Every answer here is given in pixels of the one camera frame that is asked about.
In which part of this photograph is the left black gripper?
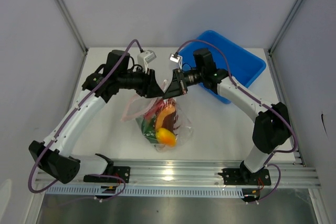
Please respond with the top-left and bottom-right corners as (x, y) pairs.
(118, 65), (164, 99)

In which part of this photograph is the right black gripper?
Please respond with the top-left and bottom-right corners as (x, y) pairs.
(163, 68), (205, 100)

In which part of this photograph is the red toy lobster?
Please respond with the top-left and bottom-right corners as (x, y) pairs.
(143, 98), (179, 133)

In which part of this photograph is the clear zip top bag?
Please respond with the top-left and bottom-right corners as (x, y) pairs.
(121, 94), (194, 152)

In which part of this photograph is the yellow orange toy fruit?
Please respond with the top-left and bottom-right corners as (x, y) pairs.
(155, 128), (176, 147)

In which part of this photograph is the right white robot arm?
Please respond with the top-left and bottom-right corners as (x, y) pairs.
(163, 48), (292, 184)

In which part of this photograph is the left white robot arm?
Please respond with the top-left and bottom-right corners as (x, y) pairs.
(28, 49), (163, 184)

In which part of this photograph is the blue plastic bin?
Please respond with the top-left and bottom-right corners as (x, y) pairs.
(179, 30), (266, 88)

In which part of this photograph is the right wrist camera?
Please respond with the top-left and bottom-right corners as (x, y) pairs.
(169, 53), (183, 69)

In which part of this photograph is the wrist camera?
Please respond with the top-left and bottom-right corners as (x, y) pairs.
(137, 50), (156, 73)
(169, 53), (183, 69)

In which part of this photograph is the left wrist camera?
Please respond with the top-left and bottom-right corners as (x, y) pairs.
(137, 50), (156, 73)

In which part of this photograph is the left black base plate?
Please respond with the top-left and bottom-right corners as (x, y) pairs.
(83, 166), (131, 184)

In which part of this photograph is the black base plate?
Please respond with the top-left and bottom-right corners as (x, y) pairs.
(83, 166), (131, 184)
(217, 168), (271, 186)

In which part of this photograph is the slotted cable duct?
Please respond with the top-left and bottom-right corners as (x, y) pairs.
(47, 185), (244, 198)

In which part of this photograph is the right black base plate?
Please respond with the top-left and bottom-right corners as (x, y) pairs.
(217, 168), (271, 186)

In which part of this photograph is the aluminium rail frame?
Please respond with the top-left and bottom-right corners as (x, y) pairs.
(35, 159), (321, 188)

